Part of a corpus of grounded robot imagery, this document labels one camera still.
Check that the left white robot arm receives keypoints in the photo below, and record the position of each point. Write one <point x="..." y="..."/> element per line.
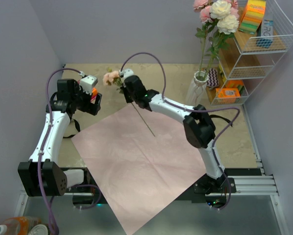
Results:
<point x="42" y="170"/>

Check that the blue white tall box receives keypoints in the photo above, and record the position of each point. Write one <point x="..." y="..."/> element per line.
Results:
<point x="265" y="31"/>

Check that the orange box on shelf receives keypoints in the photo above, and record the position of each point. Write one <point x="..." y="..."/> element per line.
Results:
<point x="227" y="95"/>

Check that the peach rose stem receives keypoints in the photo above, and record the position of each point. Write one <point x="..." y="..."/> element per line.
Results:
<point x="113" y="77"/>

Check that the pink rose stem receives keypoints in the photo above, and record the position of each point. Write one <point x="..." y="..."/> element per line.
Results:
<point x="203" y="8"/>
<point x="226" y="19"/>

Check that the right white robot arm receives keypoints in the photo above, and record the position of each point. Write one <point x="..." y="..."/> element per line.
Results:
<point x="198" y="125"/>

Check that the white wire shelf rack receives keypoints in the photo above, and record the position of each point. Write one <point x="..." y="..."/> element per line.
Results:
<point x="245" y="61"/>

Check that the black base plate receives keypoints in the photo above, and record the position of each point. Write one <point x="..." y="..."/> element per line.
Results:
<point x="204" y="190"/>

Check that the aluminium rail frame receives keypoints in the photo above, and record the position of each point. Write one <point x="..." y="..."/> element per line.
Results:
<point x="254" y="209"/>

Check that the metal tin can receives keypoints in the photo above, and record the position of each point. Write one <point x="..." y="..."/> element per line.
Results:
<point x="40" y="229"/>

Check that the colourful sponge pack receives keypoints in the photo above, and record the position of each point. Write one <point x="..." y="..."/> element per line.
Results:
<point x="252" y="16"/>

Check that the white rose stem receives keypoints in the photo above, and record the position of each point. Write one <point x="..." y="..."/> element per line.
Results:
<point x="220" y="20"/>

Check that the white ribbed vase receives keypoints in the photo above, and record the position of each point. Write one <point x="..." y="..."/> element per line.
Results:
<point x="196" y="88"/>

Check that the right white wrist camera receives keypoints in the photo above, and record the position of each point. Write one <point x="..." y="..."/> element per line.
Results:
<point x="126" y="73"/>

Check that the pink wrapping paper sheet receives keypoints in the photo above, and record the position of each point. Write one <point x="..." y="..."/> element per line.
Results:
<point x="141" y="161"/>

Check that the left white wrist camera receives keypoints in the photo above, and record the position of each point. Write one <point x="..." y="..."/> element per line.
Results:
<point x="88" y="83"/>

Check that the orange green sponge pack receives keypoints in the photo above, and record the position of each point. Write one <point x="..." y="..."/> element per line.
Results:
<point x="235" y="84"/>

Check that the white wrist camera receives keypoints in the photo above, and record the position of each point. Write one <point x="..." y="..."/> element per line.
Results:
<point x="126" y="73"/>
<point x="88" y="83"/>

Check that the orange juice bottle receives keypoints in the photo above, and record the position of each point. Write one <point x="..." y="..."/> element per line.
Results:
<point x="18" y="225"/>

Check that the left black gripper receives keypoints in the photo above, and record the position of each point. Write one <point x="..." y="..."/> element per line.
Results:
<point x="90" y="107"/>

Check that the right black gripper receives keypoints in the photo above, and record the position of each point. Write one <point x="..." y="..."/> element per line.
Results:
<point x="125" y="88"/>

